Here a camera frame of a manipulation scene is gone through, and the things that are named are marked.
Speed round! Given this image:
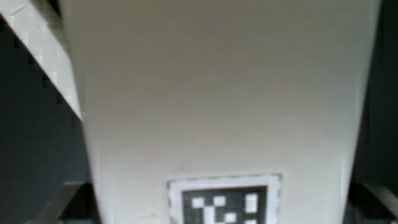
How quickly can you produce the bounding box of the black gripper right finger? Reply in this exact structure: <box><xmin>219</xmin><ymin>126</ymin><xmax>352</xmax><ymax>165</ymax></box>
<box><xmin>351</xmin><ymin>183</ymin><xmax>398</xmax><ymax>224</ymax></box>

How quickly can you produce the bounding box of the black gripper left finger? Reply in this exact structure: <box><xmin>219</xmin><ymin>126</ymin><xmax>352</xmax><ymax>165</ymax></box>
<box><xmin>34</xmin><ymin>183</ymin><xmax>98</xmax><ymax>224</ymax></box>

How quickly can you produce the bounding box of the white cabinet top block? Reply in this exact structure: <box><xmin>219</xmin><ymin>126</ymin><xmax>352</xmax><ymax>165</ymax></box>
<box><xmin>61</xmin><ymin>0</ymin><xmax>383</xmax><ymax>224</ymax></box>

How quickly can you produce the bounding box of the white fence rail frame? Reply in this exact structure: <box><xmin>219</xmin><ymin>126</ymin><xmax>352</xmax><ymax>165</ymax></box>
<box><xmin>0</xmin><ymin>0</ymin><xmax>82</xmax><ymax>117</ymax></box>

